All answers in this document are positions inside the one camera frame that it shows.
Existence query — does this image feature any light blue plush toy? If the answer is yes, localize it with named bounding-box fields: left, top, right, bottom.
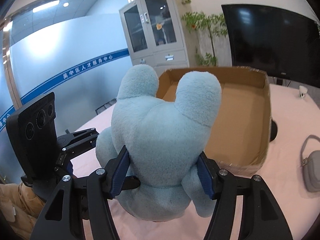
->
left=95, top=64, right=221, bottom=222

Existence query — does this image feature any tan quilted jacket sleeve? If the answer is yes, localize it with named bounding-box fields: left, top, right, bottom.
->
left=1, top=183, right=45, bottom=239

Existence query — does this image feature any grey small handbag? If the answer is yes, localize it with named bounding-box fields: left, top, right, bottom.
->
left=300, top=134, right=320, bottom=192

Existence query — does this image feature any brown cardboard box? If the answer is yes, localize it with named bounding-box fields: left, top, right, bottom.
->
left=141, top=67, right=271, bottom=177

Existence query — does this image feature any black round object behind box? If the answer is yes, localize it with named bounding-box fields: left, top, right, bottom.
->
left=270, top=120, right=278, bottom=142

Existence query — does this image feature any small white device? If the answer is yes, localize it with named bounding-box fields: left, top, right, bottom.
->
left=298, top=86, right=308, bottom=99

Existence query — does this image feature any grey metal glass-door cabinet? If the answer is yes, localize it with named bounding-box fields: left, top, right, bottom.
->
left=119, top=0, right=199, bottom=75

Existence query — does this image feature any large black tv screen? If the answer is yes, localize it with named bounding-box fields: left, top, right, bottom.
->
left=221, top=4, right=319, bottom=87

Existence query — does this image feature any green potted plant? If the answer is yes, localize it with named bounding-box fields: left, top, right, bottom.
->
left=181, top=11, right=228, bottom=67

